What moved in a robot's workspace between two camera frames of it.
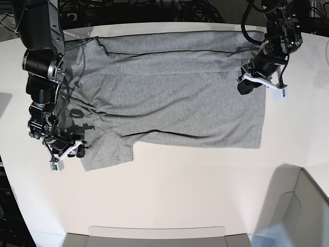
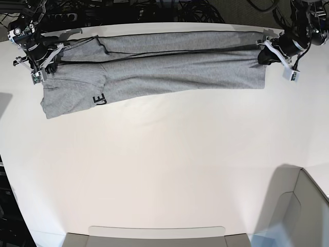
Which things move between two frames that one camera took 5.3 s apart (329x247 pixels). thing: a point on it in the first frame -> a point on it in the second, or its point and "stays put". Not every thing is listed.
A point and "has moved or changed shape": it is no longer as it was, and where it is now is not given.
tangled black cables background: x=196 y=11 stays put
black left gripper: x=60 y=144 -> x=41 y=54
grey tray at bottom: x=156 y=236 stays put
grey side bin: x=293 y=199 stays put
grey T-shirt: x=162 y=88 has moved or changed shape
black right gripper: x=264 y=62 -> x=281 y=48
